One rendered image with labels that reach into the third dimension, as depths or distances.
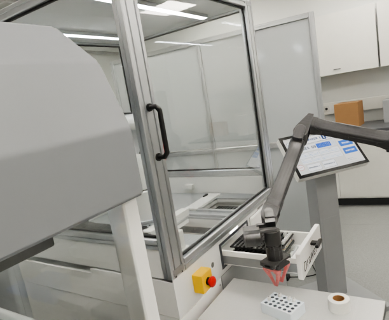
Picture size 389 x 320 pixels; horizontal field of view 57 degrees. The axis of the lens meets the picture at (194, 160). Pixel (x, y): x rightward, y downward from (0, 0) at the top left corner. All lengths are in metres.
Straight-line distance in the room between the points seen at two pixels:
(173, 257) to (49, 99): 0.78
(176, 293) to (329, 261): 1.57
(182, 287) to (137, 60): 0.79
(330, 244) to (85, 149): 2.19
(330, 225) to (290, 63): 1.35
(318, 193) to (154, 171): 1.52
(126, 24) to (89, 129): 0.57
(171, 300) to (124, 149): 0.75
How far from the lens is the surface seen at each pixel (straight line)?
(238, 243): 1.60
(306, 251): 1.47
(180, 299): 1.34
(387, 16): 4.75
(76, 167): 0.63
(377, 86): 5.08
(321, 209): 2.53
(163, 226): 1.22
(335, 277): 2.77
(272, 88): 3.19
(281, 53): 3.18
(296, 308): 1.35
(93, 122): 0.68
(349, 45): 4.73
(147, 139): 1.16
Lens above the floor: 1.54
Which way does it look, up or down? 10 degrees down
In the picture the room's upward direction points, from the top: 9 degrees counter-clockwise
